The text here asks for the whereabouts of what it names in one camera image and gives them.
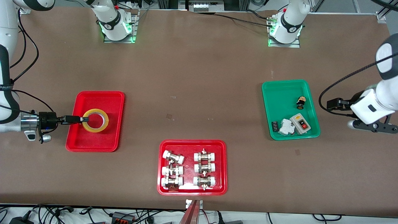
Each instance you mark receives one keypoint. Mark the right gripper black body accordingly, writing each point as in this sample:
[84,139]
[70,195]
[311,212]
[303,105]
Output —
[48,119]

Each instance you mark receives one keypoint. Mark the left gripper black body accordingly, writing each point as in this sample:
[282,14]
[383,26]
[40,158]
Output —
[347,103]

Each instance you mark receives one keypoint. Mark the yellow packing tape roll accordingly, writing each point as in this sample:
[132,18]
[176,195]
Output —
[96,129]

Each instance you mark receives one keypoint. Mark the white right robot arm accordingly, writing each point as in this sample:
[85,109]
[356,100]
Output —
[6,31]

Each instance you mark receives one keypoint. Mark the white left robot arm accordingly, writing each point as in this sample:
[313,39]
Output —
[385,99]

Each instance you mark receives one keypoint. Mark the empty red plastic tray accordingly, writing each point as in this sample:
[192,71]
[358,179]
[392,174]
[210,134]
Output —
[94,143]

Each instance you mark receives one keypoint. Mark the green plastic tray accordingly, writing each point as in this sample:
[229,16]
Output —
[283,99]

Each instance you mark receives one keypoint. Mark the clear tape scrap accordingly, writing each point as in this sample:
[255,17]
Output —
[170,117]

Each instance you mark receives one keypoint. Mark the red tray holding valves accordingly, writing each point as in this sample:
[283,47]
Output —
[189,168]

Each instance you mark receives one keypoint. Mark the black round push button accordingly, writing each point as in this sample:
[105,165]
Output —
[300,103]

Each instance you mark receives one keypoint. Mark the white circuit breaker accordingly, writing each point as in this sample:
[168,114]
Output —
[286,127]

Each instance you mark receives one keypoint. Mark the small black electronic module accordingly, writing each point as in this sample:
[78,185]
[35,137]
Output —
[274,126]

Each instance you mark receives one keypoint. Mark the black power adapter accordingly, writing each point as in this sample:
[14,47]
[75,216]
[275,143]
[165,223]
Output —
[20,221]

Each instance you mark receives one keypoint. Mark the metal valve with white caps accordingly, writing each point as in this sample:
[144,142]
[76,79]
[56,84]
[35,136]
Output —
[172,170]
[172,182]
[204,181]
[204,156]
[205,168]
[173,157]

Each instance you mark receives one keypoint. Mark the grey and orange connector box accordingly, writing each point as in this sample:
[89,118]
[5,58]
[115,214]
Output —
[122,217]

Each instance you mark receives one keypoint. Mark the red aluminium profile bar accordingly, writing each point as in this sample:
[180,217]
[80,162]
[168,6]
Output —
[190,214]

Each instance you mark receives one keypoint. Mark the white power strip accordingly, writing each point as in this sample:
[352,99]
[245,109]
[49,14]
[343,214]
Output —
[205,6]

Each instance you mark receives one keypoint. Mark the grey switch box red button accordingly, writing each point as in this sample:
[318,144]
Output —
[301,123]

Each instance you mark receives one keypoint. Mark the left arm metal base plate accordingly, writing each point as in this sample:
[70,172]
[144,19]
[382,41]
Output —
[284,45]

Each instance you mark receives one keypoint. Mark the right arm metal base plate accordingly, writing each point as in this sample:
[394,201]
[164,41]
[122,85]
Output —
[118,41]

